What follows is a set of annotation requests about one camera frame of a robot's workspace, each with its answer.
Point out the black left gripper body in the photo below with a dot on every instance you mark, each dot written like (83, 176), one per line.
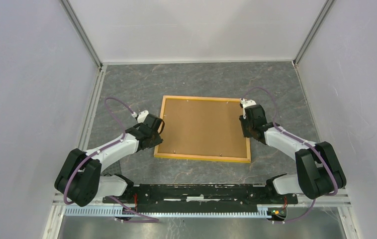
(156, 139)

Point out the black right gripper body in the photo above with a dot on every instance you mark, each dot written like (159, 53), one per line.
(246, 127)

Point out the orange wooden picture frame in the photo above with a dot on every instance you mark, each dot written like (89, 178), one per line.
(162, 132)

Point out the brown cardboard backing board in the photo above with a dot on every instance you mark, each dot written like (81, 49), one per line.
(205, 128)

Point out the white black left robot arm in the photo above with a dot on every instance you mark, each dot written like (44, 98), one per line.
(80, 179)

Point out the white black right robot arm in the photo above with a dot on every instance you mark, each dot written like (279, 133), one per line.
(318, 170)

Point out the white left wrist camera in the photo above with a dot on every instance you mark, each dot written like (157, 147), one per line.
(140, 117)

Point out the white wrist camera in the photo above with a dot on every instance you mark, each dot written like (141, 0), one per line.
(140, 117)
(246, 103)

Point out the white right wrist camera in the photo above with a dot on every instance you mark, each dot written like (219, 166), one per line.
(246, 103)

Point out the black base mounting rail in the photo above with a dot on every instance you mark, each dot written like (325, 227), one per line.
(203, 198)

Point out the aluminium extrusion frame rail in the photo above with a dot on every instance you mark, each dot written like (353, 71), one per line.
(107, 207)

